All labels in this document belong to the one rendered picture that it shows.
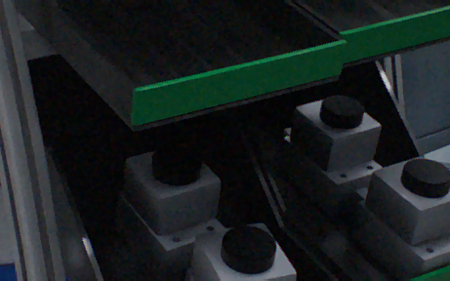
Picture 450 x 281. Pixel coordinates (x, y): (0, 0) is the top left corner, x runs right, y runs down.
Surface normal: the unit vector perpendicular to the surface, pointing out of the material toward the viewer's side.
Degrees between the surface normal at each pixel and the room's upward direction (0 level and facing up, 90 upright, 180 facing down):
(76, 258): 90
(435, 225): 115
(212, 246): 25
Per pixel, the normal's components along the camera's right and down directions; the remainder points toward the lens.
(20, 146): 0.67, 0.07
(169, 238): 0.11, -0.83
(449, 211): 0.54, 0.52
